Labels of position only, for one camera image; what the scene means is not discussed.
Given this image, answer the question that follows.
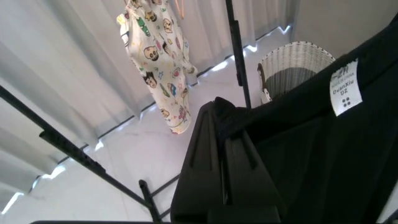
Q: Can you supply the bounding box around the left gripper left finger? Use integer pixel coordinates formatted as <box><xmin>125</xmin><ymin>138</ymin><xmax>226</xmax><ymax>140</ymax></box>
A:
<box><xmin>170</xmin><ymin>101</ymin><xmax>224</xmax><ymax>222</ymax></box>

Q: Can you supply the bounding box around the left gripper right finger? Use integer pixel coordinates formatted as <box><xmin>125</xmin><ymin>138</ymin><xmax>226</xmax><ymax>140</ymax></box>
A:
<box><xmin>222</xmin><ymin>130</ymin><xmax>285</xmax><ymax>222</ymax></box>

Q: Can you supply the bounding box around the black garment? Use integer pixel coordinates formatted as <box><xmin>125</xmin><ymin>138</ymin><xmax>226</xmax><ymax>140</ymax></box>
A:
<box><xmin>213</xmin><ymin>12</ymin><xmax>398</xmax><ymax>222</ymax></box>

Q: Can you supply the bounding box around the cream printed garment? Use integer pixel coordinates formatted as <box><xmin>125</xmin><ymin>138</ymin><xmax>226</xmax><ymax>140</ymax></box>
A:
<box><xmin>116</xmin><ymin>0</ymin><xmax>198</xmax><ymax>135</ymax></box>

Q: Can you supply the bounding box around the black clothes rack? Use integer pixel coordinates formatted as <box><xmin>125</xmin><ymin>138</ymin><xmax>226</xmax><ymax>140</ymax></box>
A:
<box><xmin>0</xmin><ymin>0</ymin><xmax>252</xmax><ymax>222</ymax></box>

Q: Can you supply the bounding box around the white laundry basket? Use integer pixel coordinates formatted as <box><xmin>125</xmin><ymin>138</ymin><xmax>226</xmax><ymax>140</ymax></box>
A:
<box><xmin>257</xmin><ymin>41</ymin><xmax>336</xmax><ymax>105</ymax></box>

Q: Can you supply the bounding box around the white curtain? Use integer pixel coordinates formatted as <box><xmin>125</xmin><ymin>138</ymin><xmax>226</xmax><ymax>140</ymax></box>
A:
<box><xmin>0</xmin><ymin>0</ymin><xmax>299</xmax><ymax>214</ymax></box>

